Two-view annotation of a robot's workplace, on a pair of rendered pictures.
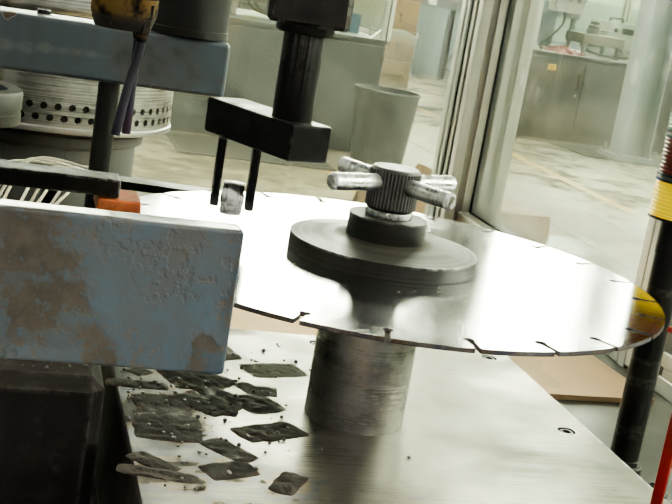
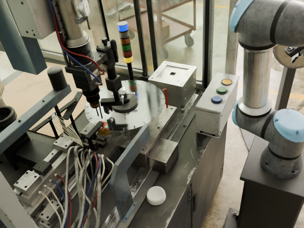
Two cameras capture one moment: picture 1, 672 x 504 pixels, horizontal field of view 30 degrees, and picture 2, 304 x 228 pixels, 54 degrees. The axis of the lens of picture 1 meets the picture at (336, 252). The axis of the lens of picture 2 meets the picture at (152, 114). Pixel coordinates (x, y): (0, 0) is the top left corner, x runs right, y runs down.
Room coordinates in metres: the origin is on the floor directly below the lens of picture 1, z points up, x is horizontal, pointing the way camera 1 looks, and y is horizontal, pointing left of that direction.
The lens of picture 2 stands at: (-0.08, 0.54, 1.69)
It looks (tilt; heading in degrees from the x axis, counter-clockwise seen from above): 40 degrees down; 318
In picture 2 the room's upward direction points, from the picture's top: 7 degrees counter-clockwise
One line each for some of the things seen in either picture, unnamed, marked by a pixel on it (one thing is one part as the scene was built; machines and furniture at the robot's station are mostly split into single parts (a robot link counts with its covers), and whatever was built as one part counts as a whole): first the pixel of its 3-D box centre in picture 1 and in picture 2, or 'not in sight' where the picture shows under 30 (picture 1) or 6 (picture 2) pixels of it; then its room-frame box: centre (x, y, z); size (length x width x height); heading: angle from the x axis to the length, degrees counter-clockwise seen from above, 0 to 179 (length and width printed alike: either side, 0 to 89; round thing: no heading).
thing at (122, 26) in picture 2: not in sight; (122, 26); (0.93, -0.25, 1.14); 0.05 x 0.04 x 0.03; 16
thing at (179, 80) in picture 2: not in sight; (173, 86); (0.75, -0.37, 0.82); 0.18 x 0.18 x 0.15; 16
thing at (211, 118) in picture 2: not in sight; (217, 103); (0.50, -0.38, 0.82); 0.28 x 0.11 x 0.15; 106
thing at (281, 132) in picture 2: not in sight; (287, 131); (0.16, -0.29, 0.91); 0.13 x 0.12 x 0.14; 178
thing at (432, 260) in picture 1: (384, 236); (124, 100); (0.72, -0.03, 0.96); 0.11 x 0.11 x 0.03
